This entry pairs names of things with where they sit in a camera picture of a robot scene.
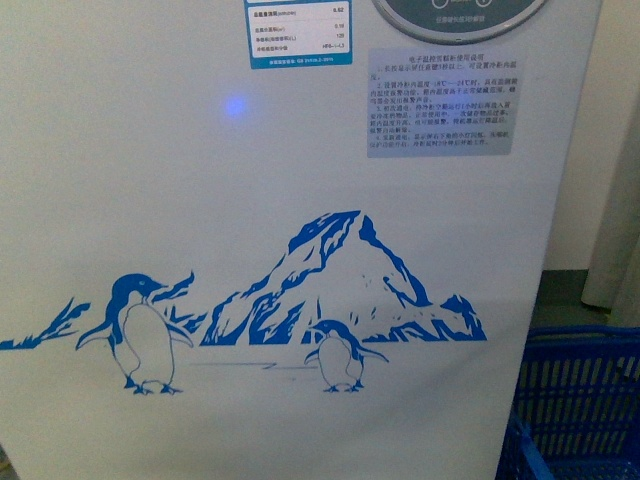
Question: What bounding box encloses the white blue chest freezer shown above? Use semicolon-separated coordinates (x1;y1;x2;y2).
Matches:
1;1;602;479

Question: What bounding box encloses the grey instruction sticker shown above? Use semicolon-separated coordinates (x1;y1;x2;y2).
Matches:
367;47;525;158

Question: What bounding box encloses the blue energy label sticker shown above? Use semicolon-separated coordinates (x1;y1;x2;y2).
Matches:
244;0;353;70

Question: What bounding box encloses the round grey control panel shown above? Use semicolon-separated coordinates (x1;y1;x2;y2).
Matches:
374;0;545;45

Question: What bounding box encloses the blue plastic basket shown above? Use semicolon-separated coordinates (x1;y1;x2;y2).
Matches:
496;325;639;479

